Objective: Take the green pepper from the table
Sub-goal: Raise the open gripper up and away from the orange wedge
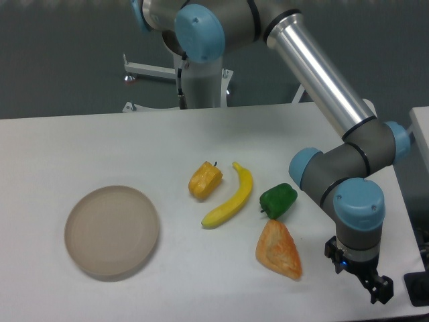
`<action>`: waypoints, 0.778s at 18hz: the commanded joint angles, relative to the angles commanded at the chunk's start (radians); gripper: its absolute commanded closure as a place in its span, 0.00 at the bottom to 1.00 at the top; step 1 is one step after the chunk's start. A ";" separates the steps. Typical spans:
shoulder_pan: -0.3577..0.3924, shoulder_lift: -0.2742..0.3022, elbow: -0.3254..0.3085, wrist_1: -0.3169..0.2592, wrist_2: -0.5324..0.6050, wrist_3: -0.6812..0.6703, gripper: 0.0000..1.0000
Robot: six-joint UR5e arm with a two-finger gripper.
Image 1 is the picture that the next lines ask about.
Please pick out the white table at right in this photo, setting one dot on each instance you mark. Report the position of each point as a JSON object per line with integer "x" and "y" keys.
{"x": 419, "y": 117}

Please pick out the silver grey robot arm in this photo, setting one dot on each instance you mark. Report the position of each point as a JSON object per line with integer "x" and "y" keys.
{"x": 202, "y": 32}

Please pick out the green toy bell pepper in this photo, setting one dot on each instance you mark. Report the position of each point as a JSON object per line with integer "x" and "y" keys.
{"x": 277, "y": 200}

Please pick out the yellow toy bell pepper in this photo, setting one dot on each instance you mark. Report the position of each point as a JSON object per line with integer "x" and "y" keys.
{"x": 204, "y": 181}

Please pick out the yellow toy banana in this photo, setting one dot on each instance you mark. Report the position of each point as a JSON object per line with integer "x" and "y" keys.
{"x": 233, "y": 205}

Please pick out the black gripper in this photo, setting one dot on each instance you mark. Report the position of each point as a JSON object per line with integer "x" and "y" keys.
{"x": 363, "y": 264}

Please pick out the black device at right edge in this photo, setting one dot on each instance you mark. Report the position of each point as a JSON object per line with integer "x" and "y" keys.
{"x": 417, "y": 282}

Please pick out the orange toy pastry wedge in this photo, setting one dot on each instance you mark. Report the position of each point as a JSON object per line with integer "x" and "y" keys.
{"x": 277, "y": 251}

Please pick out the beige round plate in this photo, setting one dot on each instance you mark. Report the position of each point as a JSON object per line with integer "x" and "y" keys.
{"x": 111, "y": 233}

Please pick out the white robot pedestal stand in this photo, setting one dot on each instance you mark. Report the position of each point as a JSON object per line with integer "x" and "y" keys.
{"x": 200, "y": 86}

